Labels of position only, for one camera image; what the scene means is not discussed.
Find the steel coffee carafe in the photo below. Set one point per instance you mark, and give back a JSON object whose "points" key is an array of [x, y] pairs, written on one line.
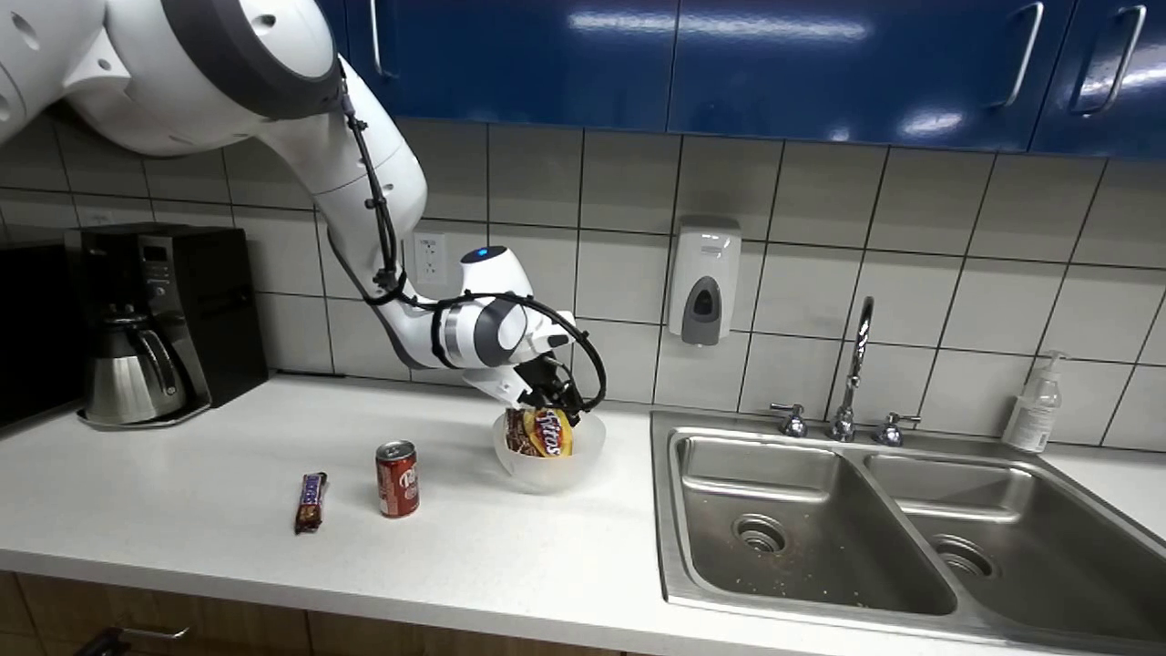
{"points": [[133, 378]]}

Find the white pump soap bottle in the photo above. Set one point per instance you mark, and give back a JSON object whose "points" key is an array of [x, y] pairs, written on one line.
{"points": [[1036, 406]]}

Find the wooden lower cabinets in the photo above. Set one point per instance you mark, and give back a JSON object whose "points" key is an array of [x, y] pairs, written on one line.
{"points": [[62, 616]]}

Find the blue upper cabinets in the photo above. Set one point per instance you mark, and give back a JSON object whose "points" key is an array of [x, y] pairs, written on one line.
{"points": [[1075, 77]]}

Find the brown candy bar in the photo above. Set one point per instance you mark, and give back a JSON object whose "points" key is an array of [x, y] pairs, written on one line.
{"points": [[312, 503]]}

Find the chrome sink faucet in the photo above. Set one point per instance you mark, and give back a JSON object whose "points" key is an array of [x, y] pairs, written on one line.
{"points": [[843, 423]]}

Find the clear plastic bowl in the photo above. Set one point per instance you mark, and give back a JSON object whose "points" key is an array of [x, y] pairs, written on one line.
{"points": [[553, 475]]}

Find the brown yellow snack packet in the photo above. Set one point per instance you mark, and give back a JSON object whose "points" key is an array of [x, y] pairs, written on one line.
{"points": [[539, 431]]}

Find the red soda can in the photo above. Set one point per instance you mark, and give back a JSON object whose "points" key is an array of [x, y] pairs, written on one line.
{"points": [[397, 478]]}

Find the white wall soap dispenser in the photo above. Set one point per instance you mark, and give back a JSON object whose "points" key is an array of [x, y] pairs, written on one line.
{"points": [[706, 283]]}

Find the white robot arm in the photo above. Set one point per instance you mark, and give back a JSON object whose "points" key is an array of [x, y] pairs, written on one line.
{"points": [[168, 77]]}

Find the white wall outlet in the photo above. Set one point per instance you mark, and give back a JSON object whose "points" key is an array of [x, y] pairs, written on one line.
{"points": [[430, 264]]}

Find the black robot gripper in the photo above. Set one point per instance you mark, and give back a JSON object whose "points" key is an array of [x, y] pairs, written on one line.
{"points": [[549, 385]]}

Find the stainless double sink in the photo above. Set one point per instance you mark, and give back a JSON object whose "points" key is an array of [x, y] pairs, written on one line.
{"points": [[937, 537]]}

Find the black microwave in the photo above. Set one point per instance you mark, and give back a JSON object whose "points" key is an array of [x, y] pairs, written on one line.
{"points": [[40, 333]]}

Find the black coffee maker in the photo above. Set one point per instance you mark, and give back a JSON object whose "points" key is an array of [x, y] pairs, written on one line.
{"points": [[193, 288]]}

